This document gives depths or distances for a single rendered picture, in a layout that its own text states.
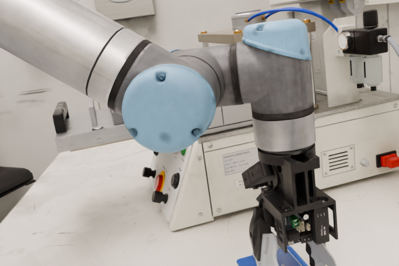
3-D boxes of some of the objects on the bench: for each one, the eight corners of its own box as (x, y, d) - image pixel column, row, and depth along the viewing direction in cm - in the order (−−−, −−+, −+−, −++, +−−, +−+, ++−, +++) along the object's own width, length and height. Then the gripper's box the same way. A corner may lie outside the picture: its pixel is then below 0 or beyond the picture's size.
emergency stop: (159, 189, 99) (164, 173, 98) (162, 195, 95) (167, 179, 95) (152, 187, 98) (157, 171, 98) (155, 193, 95) (160, 177, 94)
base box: (322, 137, 125) (317, 81, 121) (415, 178, 90) (413, 101, 86) (148, 176, 113) (136, 116, 109) (175, 242, 78) (160, 155, 74)
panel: (148, 177, 111) (167, 111, 109) (169, 227, 83) (195, 138, 81) (141, 176, 111) (160, 109, 109) (160, 225, 82) (185, 136, 80)
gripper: (251, 169, 46) (269, 330, 51) (355, 146, 48) (363, 301, 53) (228, 148, 54) (246, 288, 59) (318, 129, 57) (328, 265, 62)
